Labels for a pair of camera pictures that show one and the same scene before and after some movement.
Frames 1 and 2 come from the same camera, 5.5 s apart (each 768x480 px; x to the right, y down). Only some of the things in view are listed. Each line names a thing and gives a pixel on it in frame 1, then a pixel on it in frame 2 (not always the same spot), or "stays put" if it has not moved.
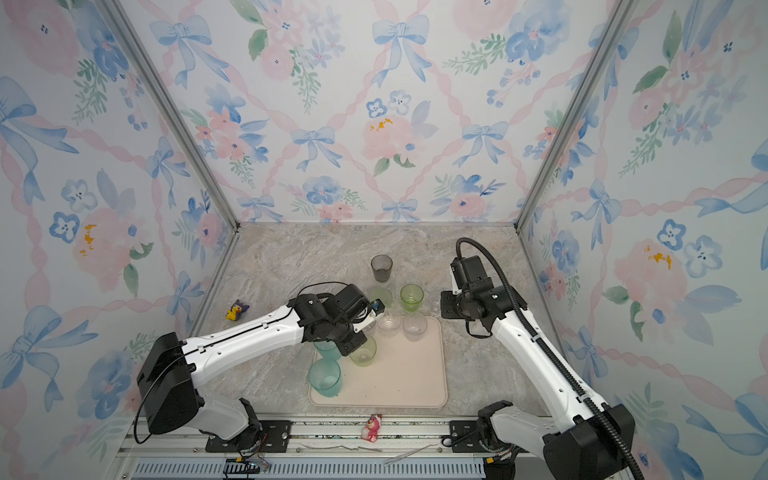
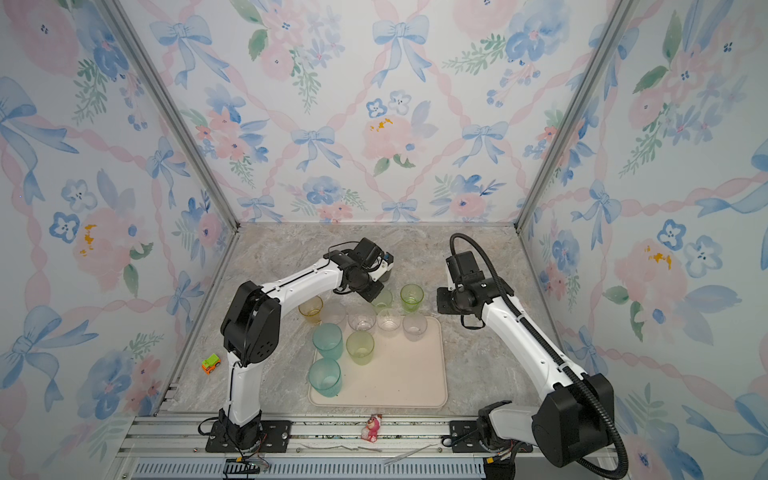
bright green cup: (411, 297) stays put
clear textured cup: (414, 327) stays put
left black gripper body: (348, 339) → (369, 288)
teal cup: (328, 349) stays put
